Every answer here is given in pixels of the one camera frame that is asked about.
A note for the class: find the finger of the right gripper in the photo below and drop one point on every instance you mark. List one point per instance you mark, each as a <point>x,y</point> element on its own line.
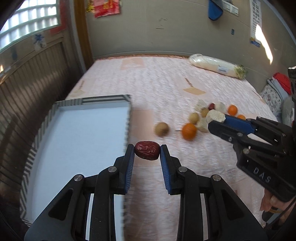
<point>261,127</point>
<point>216,128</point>

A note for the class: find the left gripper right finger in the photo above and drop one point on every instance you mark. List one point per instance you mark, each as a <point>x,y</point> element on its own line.
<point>227,216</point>

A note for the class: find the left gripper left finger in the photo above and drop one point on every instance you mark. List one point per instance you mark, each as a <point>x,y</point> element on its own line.
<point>85,202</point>

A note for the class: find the cream corn cob chunk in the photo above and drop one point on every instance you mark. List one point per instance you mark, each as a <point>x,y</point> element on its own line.
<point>214,115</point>

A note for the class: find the large orange tangerine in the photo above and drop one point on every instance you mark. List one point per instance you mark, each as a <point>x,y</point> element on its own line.
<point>189,131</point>

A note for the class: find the red jujube date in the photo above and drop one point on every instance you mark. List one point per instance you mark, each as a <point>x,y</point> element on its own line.
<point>147,150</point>

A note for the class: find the right hand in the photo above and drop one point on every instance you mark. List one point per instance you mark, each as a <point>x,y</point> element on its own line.
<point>269,200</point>

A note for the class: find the small orange tangerine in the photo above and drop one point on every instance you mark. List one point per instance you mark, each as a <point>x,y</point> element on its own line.
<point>242,117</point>

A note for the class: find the cream cob chunk near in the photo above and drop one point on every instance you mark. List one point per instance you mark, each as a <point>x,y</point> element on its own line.
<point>202,125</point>

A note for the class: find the cream cob chunk far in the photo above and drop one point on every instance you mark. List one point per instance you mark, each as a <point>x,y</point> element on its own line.
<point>221,107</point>

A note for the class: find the small red jujube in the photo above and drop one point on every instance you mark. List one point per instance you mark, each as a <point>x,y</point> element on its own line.
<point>211,106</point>

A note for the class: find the brown longan fruit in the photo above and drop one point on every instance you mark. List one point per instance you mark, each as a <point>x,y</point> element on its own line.
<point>194,118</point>
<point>204,112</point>
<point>161,129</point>

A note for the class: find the folded clothes pile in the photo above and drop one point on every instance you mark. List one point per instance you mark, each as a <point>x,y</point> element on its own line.
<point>277,95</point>

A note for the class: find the cream cob chunk left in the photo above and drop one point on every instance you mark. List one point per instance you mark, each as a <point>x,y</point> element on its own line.
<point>201,104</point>

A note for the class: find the white wrapped pillow roll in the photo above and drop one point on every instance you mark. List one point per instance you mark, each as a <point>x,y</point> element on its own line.
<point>218,66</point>

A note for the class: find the pink quilted bedspread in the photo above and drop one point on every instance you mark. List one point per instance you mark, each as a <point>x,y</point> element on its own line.
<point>166,89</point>

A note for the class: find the white tray striped rim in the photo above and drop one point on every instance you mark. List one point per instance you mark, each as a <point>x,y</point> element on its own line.
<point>78,136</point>

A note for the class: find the blue hanging cloth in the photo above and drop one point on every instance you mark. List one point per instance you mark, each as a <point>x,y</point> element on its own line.
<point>215,9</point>

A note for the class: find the frosted glass window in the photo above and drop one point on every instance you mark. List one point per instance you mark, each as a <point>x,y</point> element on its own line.
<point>31,17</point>

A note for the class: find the wall calendar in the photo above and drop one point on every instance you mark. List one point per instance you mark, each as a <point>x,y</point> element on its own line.
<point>255,22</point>

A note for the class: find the white wall socket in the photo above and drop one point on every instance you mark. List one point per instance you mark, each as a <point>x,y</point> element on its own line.
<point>229,7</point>

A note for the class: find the red wall poster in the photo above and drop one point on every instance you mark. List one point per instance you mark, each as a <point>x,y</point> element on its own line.
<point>102,8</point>

